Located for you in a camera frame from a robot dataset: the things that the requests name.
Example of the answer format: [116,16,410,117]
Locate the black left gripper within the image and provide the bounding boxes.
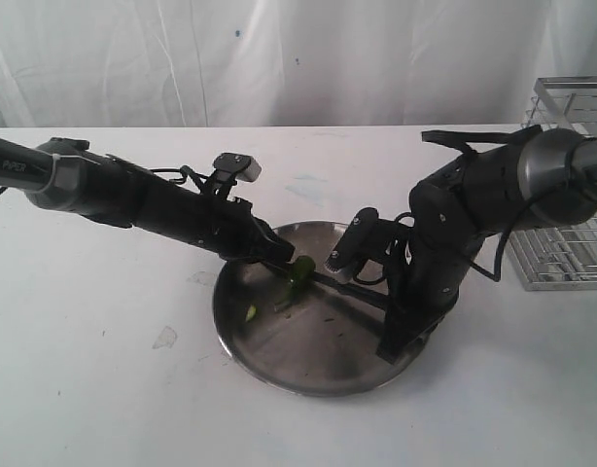
[200,197,295,275]

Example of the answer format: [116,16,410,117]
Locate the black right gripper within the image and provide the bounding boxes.
[376,237,462,364]

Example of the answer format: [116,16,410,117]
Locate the dark green pear-shaped vegetable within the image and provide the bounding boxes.
[274,255,316,312]

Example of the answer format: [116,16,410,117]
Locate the black kitchen knife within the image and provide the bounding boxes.
[310,271,389,310]

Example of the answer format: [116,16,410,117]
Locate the wire metal utensil holder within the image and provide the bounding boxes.
[507,76,597,291]

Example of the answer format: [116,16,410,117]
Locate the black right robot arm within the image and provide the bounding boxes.
[377,126,597,364]

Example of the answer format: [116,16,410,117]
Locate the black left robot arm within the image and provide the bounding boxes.
[0,137,295,265]

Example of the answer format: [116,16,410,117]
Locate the blurry green vegetable piece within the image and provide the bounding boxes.
[245,305,257,322]

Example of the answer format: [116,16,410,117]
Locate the round steel plate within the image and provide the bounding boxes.
[213,221,455,398]

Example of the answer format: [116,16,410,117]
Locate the clear tape scrap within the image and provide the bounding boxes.
[152,326,178,350]

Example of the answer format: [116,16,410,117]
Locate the white backdrop curtain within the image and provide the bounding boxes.
[0,1,597,127]

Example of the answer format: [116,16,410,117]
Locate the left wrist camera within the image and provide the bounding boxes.
[201,153,262,198]

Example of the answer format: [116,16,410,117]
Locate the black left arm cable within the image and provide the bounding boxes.
[147,164,207,196]

